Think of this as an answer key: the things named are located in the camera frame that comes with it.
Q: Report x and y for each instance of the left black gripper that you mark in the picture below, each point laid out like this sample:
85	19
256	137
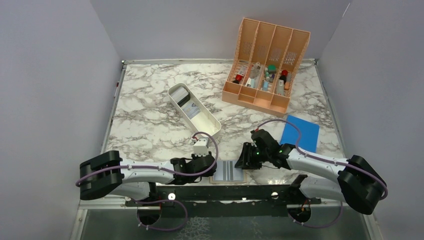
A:
194	158

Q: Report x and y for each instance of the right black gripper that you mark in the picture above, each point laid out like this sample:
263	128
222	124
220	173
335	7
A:
246	161

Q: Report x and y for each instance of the white oblong plastic tray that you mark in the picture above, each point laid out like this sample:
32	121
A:
205	121

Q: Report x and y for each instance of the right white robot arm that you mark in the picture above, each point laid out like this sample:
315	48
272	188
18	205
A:
349	180

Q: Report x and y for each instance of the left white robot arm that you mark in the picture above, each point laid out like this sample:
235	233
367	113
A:
110	174

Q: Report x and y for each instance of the stack of cards in tray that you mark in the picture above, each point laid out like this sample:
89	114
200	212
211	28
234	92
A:
184	100

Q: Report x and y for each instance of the red capped black bottle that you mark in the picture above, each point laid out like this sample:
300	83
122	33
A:
238	79

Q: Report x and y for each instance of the orange marker pen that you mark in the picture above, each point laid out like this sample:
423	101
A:
287	81

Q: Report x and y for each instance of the red capped bottle right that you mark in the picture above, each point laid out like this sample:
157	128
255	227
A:
283	76

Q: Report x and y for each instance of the green capped bottle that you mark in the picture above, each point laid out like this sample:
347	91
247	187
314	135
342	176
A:
271	69

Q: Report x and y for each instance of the peach plastic desk organizer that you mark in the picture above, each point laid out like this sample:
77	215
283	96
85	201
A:
260	44

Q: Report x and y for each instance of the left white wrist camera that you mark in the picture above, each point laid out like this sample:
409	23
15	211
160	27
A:
200	147

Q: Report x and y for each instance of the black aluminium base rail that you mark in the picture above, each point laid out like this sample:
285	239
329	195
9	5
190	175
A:
223	201

